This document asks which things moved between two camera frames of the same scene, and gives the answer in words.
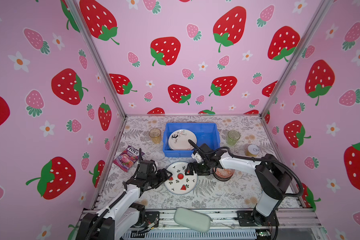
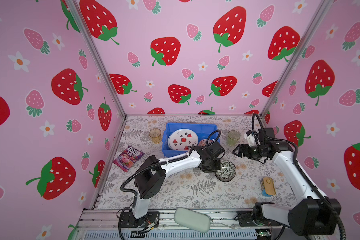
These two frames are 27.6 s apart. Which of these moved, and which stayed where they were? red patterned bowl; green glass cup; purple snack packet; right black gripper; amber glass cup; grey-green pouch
Moved: right black gripper; red patterned bowl
Stayed: green glass cup; purple snack packet; grey-green pouch; amber glass cup
